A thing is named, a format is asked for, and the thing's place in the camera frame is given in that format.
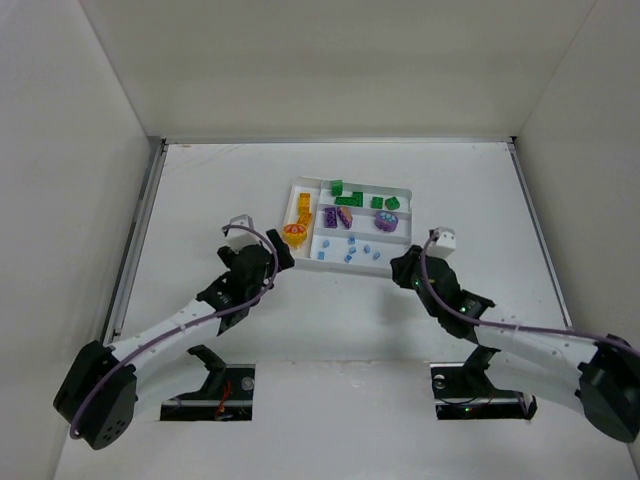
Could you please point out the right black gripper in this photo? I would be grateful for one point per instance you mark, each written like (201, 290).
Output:
(406, 265)

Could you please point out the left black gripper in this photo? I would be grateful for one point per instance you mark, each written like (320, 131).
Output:
(270, 253)

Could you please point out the orange round lego figure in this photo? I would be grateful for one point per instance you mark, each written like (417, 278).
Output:
(294, 234)

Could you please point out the yellow lego brick pair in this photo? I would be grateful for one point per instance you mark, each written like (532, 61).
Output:
(305, 219)

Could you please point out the purple lego brick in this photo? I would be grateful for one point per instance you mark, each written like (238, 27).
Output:
(330, 218)
(345, 216)

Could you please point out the green curved lego brick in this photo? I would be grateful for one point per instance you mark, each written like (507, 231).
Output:
(336, 188)

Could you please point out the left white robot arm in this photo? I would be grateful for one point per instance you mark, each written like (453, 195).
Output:
(105, 385)

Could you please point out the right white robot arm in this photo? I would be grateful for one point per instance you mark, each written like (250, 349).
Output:
(596, 376)

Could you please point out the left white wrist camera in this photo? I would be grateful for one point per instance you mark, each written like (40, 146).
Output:
(240, 234)

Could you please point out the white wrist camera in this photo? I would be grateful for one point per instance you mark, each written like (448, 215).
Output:
(444, 244)
(240, 234)

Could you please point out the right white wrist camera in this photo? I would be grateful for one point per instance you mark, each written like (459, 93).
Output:
(444, 244)

